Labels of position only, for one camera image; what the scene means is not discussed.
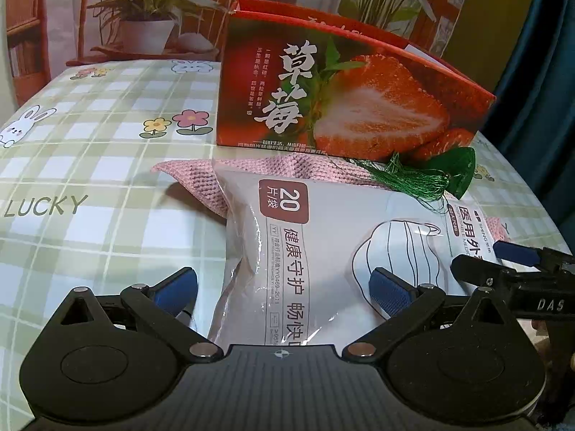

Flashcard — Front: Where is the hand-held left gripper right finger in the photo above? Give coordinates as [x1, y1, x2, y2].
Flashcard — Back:
[344, 266, 517, 363]

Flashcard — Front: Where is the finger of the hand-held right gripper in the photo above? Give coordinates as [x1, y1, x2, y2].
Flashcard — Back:
[450, 255, 524, 295]
[493, 240, 575, 275]

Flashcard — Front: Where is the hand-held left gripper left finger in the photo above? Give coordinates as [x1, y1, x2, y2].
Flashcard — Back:
[58, 266, 225, 363]

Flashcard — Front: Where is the white face mask packet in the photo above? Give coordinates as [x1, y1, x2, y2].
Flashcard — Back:
[207, 168, 500, 347]

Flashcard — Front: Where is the green fabric sachet with tassel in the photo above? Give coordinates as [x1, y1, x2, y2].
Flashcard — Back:
[359, 146, 477, 201]

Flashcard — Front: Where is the pink knitted cloth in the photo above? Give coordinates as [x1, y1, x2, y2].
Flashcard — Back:
[150, 153, 509, 242]

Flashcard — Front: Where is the red strawberry print box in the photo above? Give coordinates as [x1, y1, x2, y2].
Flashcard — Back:
[216, 0, 497, 163]

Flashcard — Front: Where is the teal curtain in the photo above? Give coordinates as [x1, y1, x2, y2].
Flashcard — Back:
[489, 0, 575, 144]

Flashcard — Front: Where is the printed wall tapestry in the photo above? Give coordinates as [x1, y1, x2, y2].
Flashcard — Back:
[0, 0, 478, 105]

